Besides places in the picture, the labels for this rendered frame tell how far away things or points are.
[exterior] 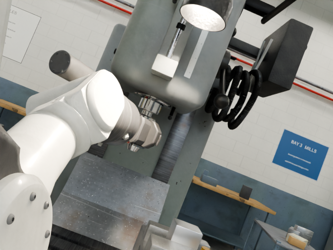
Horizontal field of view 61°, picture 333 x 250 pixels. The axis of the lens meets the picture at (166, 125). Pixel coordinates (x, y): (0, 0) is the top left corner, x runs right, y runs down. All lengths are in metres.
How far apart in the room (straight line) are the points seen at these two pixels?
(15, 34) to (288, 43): 4.94
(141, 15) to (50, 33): 4.79
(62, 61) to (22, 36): 5.05
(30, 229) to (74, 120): 0.16
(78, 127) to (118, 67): 0.25
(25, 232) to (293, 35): 0.90
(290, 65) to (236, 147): 4.19
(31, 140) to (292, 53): 0.82
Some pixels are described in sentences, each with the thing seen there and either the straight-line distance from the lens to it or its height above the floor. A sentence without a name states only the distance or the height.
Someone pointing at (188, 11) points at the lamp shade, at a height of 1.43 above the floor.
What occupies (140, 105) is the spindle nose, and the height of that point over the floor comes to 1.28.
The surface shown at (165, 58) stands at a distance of 0.50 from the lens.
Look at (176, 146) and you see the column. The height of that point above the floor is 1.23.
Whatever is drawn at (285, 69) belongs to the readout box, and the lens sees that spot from 0.94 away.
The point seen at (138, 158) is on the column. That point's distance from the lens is 0.99.
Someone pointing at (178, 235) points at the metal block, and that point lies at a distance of 0.63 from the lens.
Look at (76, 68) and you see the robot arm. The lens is 0.41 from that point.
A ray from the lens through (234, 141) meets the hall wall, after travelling 5.06.
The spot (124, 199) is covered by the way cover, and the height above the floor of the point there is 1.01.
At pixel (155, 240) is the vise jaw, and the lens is 0.59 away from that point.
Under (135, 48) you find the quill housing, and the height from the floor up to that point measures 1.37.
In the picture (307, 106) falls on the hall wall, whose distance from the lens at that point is 5.63.
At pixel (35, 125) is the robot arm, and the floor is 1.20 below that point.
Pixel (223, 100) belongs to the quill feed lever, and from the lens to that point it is 0.54.
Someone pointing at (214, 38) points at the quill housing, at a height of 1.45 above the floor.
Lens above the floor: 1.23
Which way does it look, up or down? 3 degrees up
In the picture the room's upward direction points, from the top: 22 degrees clockwise
